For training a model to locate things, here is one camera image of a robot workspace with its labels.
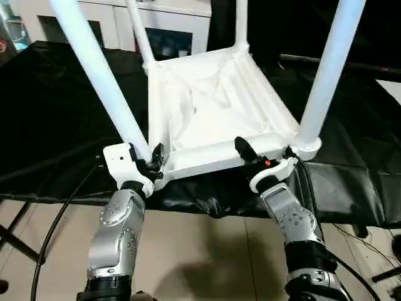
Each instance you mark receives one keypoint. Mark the white flat panel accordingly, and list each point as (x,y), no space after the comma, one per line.
(391,91)

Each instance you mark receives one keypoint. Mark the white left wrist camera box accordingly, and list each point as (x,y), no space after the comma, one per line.
(122,166)

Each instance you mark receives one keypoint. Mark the white plastic table top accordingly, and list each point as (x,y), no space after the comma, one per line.
(213,106)

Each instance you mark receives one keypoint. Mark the black floor stand leg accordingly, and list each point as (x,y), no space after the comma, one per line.
(387,274)

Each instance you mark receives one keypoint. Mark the white cabinet with glass doors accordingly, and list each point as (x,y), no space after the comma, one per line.
(182,28)

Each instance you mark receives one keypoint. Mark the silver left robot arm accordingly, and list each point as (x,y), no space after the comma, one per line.
(116,232)

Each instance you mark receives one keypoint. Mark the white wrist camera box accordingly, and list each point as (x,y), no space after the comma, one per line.
(122,166)
(276,179)

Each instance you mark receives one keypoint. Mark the black metal stand frame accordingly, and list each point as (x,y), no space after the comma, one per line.
(15,238)

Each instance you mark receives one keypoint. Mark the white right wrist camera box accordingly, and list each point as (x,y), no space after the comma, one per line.
(276,179)

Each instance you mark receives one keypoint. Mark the black work mat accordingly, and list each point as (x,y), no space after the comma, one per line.
(62,125)

